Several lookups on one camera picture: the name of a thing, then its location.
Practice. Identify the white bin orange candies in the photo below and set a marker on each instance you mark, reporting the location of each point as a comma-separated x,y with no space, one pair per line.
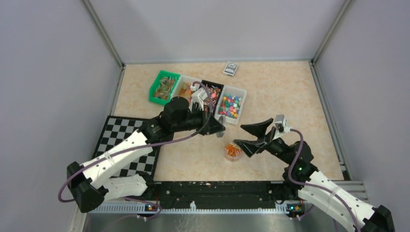
182,87

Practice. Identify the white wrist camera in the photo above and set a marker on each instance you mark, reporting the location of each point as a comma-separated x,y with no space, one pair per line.
199,94
281,125

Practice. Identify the white cable duct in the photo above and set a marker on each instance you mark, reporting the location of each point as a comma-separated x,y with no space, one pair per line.
121,208

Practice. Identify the silver jar lid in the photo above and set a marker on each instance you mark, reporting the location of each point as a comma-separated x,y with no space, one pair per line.
222,127

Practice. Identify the green candy bin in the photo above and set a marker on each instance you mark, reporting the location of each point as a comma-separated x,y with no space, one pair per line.
163,86

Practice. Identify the black candy bin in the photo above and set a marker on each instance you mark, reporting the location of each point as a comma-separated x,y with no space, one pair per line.
215,90

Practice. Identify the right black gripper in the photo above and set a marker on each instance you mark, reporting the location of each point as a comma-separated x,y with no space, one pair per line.
250,147

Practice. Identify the playing card box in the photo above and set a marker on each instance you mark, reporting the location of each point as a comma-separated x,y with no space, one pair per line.
230,69

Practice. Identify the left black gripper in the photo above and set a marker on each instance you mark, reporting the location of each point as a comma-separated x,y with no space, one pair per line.
215,126

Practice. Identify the clear plastic jar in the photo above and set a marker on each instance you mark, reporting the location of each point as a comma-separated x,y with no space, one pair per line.
232,152

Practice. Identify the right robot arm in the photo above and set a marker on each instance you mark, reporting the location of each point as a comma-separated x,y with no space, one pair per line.
307,182

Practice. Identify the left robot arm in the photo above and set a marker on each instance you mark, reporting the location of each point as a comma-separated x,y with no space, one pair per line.
92,183

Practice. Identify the black white checkerboard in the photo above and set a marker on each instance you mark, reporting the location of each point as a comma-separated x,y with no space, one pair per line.
115,130

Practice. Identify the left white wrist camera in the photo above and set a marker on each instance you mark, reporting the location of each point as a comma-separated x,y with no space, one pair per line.
199,94

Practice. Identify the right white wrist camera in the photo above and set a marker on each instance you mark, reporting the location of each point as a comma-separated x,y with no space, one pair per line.
281,125

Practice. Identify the white bin colourful candies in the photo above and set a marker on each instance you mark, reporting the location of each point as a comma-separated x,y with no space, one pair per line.
230,104

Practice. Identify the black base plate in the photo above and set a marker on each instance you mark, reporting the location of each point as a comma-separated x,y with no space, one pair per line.
221,194

